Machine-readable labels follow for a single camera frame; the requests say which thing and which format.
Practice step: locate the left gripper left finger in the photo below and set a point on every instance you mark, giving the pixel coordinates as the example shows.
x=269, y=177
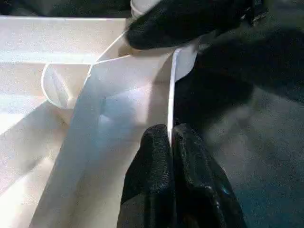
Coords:
x=152, y=178

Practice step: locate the black work surface mat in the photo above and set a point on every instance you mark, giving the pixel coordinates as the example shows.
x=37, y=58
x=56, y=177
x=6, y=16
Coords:
x=256, y=142

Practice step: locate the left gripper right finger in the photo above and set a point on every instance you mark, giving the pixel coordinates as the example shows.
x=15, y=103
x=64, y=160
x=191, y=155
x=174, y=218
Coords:
x=202, y=190

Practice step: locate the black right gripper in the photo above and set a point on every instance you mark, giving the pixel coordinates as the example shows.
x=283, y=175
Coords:
x=273, y=12

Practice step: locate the white plastic table leg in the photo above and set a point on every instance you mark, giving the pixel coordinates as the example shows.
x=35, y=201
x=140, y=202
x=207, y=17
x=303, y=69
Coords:
x=139, y=6

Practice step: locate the white plastic table top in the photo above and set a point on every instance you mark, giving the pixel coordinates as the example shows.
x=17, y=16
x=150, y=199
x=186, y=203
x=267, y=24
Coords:
x=59, y=107

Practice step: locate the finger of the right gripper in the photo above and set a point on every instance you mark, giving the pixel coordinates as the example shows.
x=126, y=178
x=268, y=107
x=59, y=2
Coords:
x=178, y=28

